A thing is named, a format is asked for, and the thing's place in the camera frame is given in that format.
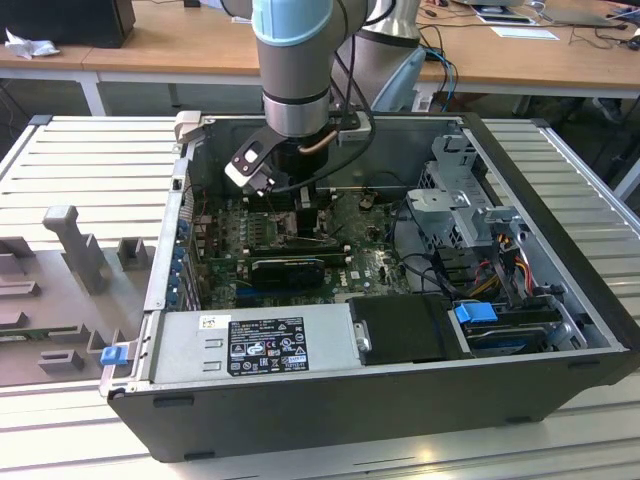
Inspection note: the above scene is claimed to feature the black RAM slot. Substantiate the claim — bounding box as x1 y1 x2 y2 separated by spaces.
245 188 336 202
249 252 352 267
249 242 351 256
247 199 337 212

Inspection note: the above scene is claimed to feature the green RAM stick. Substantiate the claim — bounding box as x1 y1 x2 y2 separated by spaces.
0 327 84 345

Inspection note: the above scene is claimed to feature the blue disk carrier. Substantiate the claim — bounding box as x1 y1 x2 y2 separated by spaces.
452 299 501 327

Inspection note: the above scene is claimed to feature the pale blue teach pendant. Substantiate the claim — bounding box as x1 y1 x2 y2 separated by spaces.
373 44 427 114

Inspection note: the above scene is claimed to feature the grey parts rack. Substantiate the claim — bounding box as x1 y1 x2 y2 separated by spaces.
0 204 157 389

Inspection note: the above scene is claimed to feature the CPU socket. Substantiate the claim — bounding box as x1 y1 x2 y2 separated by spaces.
272 209 337 249

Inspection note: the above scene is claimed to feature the silver power supply with label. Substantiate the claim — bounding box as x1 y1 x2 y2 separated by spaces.
144 302 374 384

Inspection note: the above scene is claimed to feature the grey laptop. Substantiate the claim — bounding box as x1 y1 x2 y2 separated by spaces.
542 0 629 27

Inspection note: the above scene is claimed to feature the yellow power wire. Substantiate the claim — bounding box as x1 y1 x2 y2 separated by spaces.
514 252 534 296

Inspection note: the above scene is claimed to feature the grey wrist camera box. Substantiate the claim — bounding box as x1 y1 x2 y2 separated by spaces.
335 112 375 147

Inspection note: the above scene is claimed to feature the black graphics card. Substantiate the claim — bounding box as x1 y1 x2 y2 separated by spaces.
249 257 327 290

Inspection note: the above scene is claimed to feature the wooden desk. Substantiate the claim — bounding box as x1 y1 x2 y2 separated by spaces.
0 0 640 119

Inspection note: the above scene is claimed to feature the black PC case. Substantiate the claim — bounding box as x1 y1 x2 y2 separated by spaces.
99 110 640 464

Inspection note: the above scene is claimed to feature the black plastic shroud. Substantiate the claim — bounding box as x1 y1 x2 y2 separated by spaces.
347 294 464 366

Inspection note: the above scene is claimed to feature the blue plastic case clip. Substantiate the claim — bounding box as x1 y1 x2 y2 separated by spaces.
99 347 127 369

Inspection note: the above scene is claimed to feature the crumpled white paper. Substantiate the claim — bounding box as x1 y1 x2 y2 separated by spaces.
3 27 62 61

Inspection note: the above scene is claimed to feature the metal drive cage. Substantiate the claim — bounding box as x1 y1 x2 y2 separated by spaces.
404 132 531 261

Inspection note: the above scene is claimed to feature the green motherboard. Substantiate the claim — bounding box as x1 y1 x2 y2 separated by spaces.
187 187 416 309

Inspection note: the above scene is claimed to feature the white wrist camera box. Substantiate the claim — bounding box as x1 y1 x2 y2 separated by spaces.
223 127 281 197

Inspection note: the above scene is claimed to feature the hard disk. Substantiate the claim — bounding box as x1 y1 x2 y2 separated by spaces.
464 323 547 357

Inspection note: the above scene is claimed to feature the black box on desk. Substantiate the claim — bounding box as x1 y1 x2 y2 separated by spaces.
0 0 136 49

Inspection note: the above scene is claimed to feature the grey case latch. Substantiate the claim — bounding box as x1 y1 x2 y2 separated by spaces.
173 110 204 147

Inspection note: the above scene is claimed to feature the blue cable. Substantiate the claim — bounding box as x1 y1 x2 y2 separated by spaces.
424 44 459 101

